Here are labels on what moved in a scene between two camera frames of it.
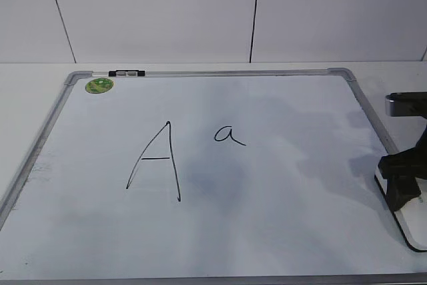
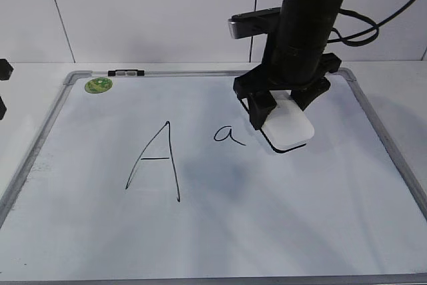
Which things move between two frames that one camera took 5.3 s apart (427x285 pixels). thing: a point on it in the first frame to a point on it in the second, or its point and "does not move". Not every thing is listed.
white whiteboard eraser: x=411 y=216 to x=289 y=127
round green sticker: x=99 y=85 does not move
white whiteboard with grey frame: x=207 y=177 does not move
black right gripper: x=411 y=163 to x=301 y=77
